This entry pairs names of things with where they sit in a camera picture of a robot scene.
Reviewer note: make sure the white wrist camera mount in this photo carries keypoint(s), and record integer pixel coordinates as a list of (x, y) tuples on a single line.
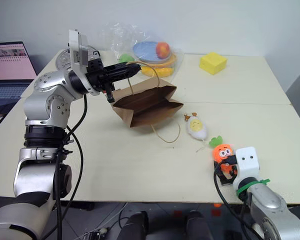
[(247, 165), (78, 51)]

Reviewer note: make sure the dark rounded shape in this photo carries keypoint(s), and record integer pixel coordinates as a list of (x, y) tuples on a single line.
[(135, 226)]

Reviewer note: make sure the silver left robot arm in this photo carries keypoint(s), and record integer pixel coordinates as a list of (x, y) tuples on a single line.
[(43, 110)]

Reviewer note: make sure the clear plastic bag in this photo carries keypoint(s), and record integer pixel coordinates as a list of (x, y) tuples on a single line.
[(122, 37)]

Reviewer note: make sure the yellow cheese block toy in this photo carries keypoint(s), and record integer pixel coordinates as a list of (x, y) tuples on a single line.
[(212, 63)]

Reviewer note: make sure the orange carrot plush toy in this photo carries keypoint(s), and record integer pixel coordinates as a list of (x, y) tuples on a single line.
[(222, 151)]

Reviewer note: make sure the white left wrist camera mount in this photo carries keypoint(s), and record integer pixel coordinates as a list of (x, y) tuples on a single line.
[(78, 51)]

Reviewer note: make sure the open laptop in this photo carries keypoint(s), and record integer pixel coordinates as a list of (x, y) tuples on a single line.
[(10, 67)]

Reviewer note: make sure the brown paper bag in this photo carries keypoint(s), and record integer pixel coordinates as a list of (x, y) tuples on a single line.
[(150, 105)]

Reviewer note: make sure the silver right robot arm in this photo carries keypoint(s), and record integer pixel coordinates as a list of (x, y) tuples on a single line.
[(272, 212)]

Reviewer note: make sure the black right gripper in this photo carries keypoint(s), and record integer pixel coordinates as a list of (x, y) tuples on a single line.
[(230, 180)]

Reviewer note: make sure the white egg plush toy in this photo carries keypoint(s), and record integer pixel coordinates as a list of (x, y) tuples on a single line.
[(196, 126)]

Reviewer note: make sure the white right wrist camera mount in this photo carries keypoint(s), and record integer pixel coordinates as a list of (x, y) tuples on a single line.
[(247, 165)]

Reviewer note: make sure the black floor device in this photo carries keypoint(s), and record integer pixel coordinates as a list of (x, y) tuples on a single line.
[(93, 235)]

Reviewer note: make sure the green toy vegetable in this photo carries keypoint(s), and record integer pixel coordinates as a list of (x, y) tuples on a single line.
[(126, 58)]

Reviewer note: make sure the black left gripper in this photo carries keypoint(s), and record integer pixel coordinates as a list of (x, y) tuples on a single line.
[(97, 75)]

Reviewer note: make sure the red orange toy apple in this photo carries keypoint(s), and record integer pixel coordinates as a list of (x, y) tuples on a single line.
[(163, 49)]

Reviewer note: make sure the blue plate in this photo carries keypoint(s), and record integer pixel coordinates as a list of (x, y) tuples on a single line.
[(145, 51)]

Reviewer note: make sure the yellow orange-rimmed bowl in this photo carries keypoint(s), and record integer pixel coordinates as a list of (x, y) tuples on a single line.
[(168, 62)]

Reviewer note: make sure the green zip tie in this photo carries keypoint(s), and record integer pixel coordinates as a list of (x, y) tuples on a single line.
[(250, 186)]

